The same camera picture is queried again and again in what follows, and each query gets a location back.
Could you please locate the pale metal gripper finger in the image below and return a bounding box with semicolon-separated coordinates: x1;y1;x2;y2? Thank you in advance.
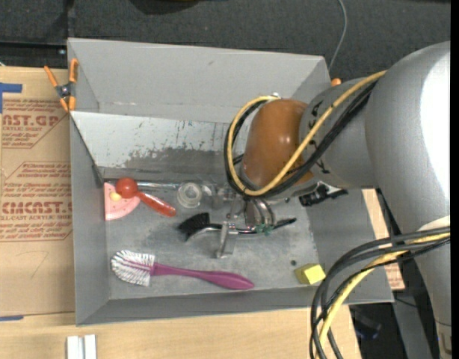
214;222;228;260
227;224;240;257

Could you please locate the purple and white dish brush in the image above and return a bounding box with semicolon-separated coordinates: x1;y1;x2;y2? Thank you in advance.
110;249;256;291

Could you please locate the clear glass jar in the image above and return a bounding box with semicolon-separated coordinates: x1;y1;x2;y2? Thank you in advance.
176;182;203;209

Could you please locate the yellow sponge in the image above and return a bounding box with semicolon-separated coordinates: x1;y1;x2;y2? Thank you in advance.
294;263;327;286

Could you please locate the pink flat half-round toy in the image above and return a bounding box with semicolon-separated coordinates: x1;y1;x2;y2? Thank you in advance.
103;181;141;222

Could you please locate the red plastic scoop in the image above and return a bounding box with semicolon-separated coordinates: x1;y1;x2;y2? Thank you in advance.
114;177;177;218

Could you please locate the grey metal bin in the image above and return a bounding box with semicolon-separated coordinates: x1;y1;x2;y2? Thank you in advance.
67;37;396;327

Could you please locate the brown cardboard board red print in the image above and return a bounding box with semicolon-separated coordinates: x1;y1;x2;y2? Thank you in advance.
0;65;76;318

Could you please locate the black brush with chrome handle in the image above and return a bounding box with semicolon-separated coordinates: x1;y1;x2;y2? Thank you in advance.
176;212;298;243

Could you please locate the black cylinder on white bracket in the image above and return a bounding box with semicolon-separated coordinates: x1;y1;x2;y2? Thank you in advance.
298;183;349;207

